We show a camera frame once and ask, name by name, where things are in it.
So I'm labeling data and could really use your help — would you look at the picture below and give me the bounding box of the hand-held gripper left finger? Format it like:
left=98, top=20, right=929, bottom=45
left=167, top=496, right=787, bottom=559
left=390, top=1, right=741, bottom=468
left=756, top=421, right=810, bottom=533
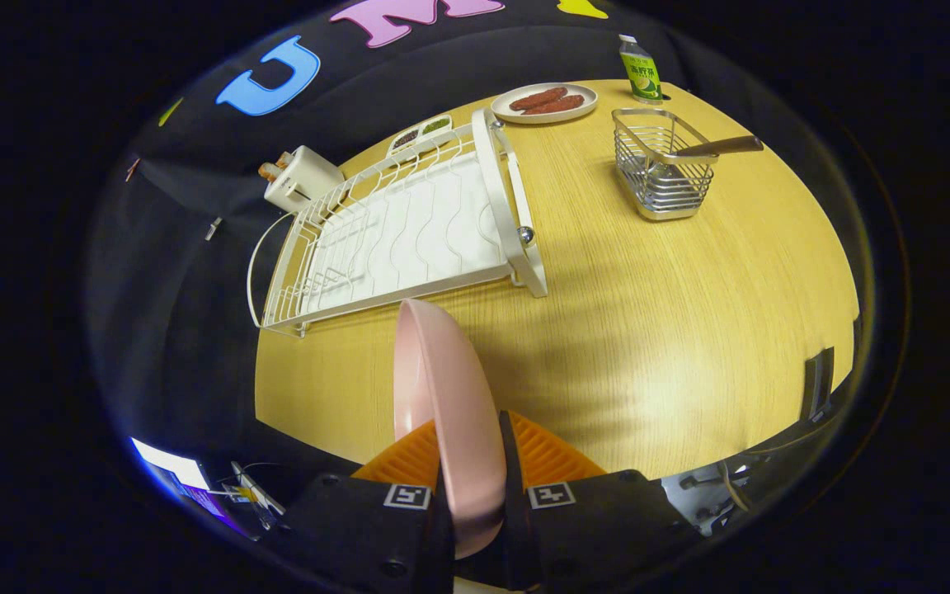
left=265, top=417, right=458, bottom=594

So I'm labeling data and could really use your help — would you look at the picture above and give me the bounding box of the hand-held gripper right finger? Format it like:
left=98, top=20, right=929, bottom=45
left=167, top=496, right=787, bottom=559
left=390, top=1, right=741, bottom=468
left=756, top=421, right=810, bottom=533
left=498, top=410, right=703, bottom=594

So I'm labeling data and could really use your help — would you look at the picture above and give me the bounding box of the pink plate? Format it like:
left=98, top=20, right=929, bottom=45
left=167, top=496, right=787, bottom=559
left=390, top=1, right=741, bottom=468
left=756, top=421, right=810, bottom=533
left=393, top=299, right=509, bottom=560

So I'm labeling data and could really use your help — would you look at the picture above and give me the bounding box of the white wire dish rack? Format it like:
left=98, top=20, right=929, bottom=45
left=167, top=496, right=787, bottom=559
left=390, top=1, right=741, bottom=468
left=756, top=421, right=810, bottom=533
left=246, top=107, right=550, bottom=339

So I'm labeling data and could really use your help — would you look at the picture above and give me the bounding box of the metal wire basket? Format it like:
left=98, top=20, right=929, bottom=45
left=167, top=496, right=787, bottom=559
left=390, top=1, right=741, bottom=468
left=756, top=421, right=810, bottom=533
left=612, top=107, right=719, bottom=222

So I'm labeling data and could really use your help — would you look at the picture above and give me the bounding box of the metal spoon brown handle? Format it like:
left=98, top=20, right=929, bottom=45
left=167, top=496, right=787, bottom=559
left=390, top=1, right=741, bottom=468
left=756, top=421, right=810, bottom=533
left=652, top=134, right=764, bottom=186

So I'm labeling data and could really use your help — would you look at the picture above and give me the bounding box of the white oval serving plate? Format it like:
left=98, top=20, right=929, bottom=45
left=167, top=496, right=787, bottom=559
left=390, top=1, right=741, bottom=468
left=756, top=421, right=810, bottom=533
left=490, top=82, right=600, bottom=125

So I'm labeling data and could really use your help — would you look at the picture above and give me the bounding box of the white side desk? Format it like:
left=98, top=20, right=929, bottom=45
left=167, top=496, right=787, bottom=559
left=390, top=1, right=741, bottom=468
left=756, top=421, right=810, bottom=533
left=228, top=460, right=288, bottom=519

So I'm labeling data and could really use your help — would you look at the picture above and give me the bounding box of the computer monitor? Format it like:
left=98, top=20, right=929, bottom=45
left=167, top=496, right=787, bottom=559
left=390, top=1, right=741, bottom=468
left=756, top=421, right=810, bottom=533
left=130, top=437, right=224, bottom=516

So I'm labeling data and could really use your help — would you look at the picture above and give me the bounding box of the black backdrop cloth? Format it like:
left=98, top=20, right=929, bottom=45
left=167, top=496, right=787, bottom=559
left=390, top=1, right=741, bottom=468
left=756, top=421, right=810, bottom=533
left=83, top=0, right=690, bottom=488

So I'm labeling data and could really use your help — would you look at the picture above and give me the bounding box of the white toaster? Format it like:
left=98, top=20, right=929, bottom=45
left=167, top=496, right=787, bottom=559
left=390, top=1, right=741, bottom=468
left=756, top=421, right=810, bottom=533
left=264, top=145, right=346, bottom=214

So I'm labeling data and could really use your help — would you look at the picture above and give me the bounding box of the white divided seed tray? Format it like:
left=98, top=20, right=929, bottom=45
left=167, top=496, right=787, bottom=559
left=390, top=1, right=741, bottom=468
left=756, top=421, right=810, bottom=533
left=388, top=114, right=454, bottom=156

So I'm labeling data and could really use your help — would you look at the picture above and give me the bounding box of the red meat piece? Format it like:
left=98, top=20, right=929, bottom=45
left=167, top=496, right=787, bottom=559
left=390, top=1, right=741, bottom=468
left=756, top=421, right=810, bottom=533
left=510, top=86, right=568, bottom=111
left=523, top=94, right=586, bottom=116

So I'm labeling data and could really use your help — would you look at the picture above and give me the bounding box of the green label drink bottle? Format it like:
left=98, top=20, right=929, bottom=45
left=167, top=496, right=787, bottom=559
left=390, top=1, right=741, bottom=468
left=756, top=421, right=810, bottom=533
left=618, top=34, right=664, bottom=104

